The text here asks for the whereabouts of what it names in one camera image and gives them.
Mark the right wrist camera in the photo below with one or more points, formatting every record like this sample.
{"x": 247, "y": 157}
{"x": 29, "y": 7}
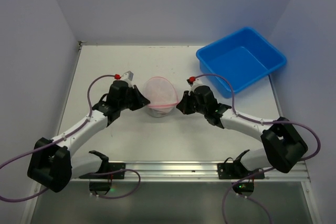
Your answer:
{"x": 194, "y": 83}

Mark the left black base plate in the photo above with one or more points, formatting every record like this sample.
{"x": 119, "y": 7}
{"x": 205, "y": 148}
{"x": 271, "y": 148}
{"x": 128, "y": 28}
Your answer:
{"x": 113, "y": 167}

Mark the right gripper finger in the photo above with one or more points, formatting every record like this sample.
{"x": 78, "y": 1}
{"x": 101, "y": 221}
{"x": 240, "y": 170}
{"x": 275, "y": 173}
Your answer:
{"x": 187, "y": 99}
{"x": 185, "y": 108}

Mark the blue plastic bin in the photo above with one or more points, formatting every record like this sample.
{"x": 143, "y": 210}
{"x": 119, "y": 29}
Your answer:
{"x": 242, "y": 58}

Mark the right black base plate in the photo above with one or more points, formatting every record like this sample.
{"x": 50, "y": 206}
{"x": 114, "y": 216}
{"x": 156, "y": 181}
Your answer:
{"x": 230, "y": 169}

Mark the white mesh laundry bag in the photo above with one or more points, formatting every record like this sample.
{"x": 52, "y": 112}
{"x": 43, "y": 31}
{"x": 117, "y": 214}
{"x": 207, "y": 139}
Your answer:
{"x": 162, "y": 96}

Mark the aluminium mounting rail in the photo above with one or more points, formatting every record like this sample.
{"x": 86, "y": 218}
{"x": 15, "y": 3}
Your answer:
{"x": 170, "y": 171}

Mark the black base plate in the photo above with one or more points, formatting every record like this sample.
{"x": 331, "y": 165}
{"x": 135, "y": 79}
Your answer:
{"x": 113, "y": 167}
{"x": 230, "y": 169}

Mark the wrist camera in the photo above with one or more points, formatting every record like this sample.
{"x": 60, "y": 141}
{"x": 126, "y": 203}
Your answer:
{"x": 194, "y": 83}
{"x": 127, "y": 76}

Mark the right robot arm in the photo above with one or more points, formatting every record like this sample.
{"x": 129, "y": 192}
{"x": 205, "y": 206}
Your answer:
{"x": 282, "y": 147}

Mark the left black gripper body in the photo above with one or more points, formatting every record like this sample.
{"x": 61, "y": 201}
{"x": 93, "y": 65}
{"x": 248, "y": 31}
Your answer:
{"x": 134, "y": 97}

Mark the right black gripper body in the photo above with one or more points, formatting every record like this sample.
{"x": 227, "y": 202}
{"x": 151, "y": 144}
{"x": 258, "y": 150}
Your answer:
{"x": 190, "y": 102}

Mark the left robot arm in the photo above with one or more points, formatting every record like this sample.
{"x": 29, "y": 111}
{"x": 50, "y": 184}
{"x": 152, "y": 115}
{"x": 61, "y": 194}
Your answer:
{"x": 52, "y": 163}

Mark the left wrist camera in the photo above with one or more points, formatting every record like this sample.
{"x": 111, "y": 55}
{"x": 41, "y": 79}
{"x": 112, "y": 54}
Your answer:
{"x": 127, "y": 76}

